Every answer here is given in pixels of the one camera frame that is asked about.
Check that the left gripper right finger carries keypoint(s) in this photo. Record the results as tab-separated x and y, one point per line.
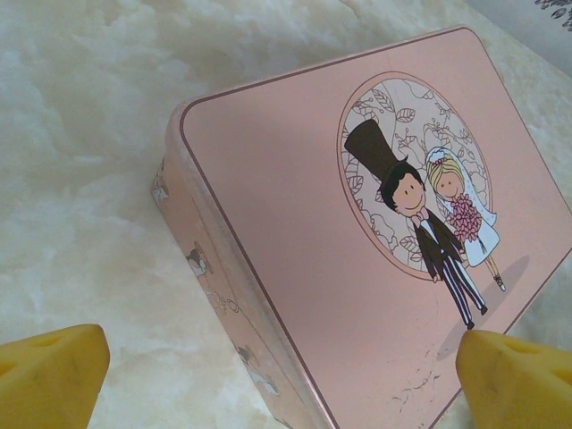
518	384

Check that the pink wedding couple tin box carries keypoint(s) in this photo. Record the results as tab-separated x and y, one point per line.
290	201

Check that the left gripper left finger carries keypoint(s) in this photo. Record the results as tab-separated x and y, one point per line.
49	375

